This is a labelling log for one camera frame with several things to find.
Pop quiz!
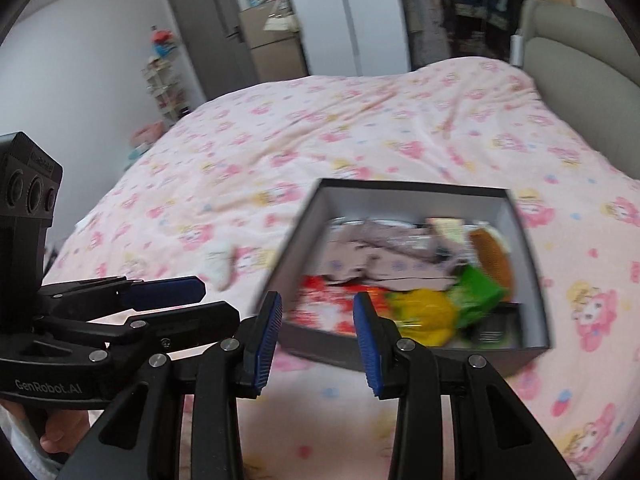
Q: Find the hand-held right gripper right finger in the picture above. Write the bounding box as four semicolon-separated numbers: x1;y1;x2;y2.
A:
352;291;576;480

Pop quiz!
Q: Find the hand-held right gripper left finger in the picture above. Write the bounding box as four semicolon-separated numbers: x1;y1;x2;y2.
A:
56;291;283;480

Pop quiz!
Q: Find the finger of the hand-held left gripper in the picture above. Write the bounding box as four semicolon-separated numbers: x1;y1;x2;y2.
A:
107;301;242;356
117;275;207;311

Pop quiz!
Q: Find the red printed card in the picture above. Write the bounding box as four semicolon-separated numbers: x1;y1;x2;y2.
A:
295;275;396;333

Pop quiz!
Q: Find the brown patterned sock pair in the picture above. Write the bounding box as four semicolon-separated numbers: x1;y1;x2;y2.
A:
320;220;468;293

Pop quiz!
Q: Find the green snack packet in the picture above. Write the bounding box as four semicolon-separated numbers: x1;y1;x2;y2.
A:
447;265;506;328

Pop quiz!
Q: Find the black cardboard box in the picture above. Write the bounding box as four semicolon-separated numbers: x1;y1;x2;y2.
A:
260;177;553;378

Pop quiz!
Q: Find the person's left hand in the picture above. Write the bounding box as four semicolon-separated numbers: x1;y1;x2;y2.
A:
39;402;93;461

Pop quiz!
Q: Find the small white plush toy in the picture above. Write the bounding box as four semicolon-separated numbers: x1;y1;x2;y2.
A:
206;242;238;291

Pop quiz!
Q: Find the yellow packet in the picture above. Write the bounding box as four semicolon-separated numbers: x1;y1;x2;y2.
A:
387;287;458;348

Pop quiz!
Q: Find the black rectangular device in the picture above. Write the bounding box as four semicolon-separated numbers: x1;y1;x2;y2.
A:
472;302;523;348

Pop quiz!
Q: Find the brown wooden comb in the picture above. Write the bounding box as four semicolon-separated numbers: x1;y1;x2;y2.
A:
467;225;513;291

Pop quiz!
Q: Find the white storage shelf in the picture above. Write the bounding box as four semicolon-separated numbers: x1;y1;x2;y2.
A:
142;55;191;126

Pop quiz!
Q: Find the pink printed blanket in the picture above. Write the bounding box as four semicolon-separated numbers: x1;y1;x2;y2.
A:
42;55;640;480

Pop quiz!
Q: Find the red and blue toy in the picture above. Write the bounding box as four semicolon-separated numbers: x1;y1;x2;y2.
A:
150;27;177;58

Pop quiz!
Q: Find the brown cardboard box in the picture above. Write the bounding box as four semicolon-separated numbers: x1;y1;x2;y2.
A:
239;2;308;81

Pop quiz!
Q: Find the grey door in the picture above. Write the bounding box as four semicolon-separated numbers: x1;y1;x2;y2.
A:
166;0;261;106

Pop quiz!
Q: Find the white wardrobe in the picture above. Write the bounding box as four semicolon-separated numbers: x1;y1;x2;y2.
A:
280;0;413;77

